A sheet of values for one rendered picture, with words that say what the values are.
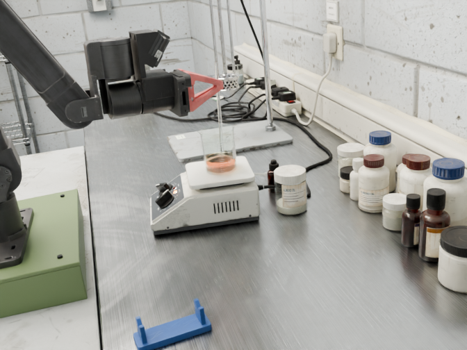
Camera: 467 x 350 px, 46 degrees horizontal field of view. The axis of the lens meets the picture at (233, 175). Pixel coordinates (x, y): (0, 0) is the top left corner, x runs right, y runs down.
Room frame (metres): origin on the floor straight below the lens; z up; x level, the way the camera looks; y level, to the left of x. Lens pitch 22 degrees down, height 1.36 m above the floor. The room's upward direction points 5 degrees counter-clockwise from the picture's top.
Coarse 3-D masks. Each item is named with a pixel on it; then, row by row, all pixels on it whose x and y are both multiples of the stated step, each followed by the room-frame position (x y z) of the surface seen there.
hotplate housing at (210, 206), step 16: (192, 192) 0.91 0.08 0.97; (208, 192) 0.90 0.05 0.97; (224, 192) 0.90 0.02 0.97; (240, 192) 0.90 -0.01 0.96; (256, 192) 0.91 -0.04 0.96; (176, 208) 0.89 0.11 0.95; (192, 208) 0.89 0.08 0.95; (208, 208) 0.90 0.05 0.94; (224, 208) 0.90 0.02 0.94; (240, 208) 0.90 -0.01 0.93; (256, 208) 0.91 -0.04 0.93; (160, 224) 0.89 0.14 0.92; (176, 224) 0.89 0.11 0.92; (192, 224) 0.89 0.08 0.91; (208, 224) 0.90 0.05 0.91; (224, 224) 0.90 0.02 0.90
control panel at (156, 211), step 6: (174, 180) 1.00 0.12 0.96; (180, 180) 0.99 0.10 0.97; (174, 186) 0.97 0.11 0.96; (180, 186) 0.96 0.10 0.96; (156, 192) 1.00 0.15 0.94; (180, 192) 0.93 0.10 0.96; (156, 198) 0.98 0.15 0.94; (174, 198) 0.92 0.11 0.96; (180, 198) 0.91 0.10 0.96; (156, 204) 0.95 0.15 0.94; (174, 204) 0.90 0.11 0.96; (156, 210) 0.92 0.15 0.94; (162, 210) 0.90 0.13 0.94; (156, 216) 0.90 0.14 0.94
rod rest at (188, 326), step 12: (168, 324) 0.61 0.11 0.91; (180, 324) 0.61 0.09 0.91; (192, 324) 0.61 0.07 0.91; (204, 324) 0.61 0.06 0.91; (144, 336) 0.58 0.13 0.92; (156, 336) 0.59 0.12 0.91; (168, 336) 0.59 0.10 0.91; (180, 336) 0.59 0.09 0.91; (192, 336) 0.60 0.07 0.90; (144, 348) 0.57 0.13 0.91; (156, 348) 0.58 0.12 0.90
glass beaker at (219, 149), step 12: (204, 132) 0.98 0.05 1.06; (216, 132) 0.99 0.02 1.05; (228, 132) 0.94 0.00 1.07; (204, 144) 0.95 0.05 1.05; (216, 144) 0.94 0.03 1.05; (228, 144) 0.94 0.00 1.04; (204, 156) 0.95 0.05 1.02; (216, 156) 0.94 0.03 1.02; (228, 156) 0.94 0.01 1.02; (216, 168) 0.94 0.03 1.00; (228, 168) 0.94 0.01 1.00
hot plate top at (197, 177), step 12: (240, 156) 1.02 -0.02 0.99; (192, 168) 0.98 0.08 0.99; (204, 168) 0.98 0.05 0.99; (240, 168) 0.96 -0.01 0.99; (192, 180) 0.92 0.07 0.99; (204, 180) 0.92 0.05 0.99; (216, 180) 0.91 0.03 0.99; (228, 180) 0.91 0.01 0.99; (240, 180) 0.91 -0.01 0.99; (252, 180) 0.91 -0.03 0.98
